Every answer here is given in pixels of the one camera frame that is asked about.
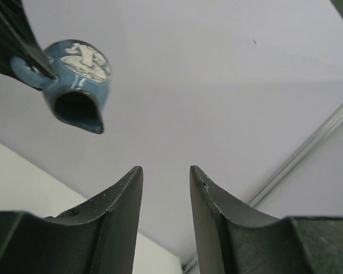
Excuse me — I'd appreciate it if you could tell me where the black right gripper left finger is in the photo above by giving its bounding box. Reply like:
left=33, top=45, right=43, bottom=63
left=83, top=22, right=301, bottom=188
left=0, top=166, right=143, bottom=273

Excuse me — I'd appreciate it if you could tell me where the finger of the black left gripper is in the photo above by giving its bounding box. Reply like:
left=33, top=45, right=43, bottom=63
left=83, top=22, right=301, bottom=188
left=0, top=1, right=56, bottom=80

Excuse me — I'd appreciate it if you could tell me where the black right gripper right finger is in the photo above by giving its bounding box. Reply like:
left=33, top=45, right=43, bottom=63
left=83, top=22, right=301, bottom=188
left=190, top=166, right=343, bottom=273

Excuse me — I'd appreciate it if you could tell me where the blue ceramic jug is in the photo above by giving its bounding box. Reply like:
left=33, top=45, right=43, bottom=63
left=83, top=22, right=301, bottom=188
left=11, top=39, right=112, bottom=134

